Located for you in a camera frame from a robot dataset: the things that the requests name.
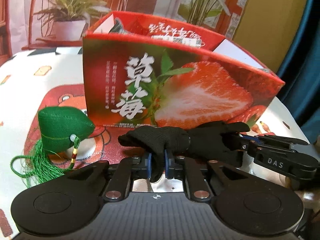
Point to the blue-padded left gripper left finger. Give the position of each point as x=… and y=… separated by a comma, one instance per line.
x=141, y=166

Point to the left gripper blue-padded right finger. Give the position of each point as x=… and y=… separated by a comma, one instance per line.
x=243, y=139

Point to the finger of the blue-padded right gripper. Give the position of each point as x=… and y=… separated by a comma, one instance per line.
x=173, y=165

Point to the black knit glove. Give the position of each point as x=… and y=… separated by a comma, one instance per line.
x=205, y=142

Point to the printed room scene backdrop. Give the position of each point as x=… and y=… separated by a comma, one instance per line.
x=22, y=26

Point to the teal blue curtain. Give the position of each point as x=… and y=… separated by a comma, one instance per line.
x=300, y=69

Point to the green zongzi tassel sachet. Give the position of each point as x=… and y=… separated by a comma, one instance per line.
x=60, y=128

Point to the red strawberry cardboard box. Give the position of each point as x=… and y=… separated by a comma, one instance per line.
x=131, y=79

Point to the white shipping label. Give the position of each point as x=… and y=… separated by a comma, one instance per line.
x=192, y=42

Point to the yellow board panel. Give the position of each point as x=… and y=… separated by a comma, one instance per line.
x=267, y=29

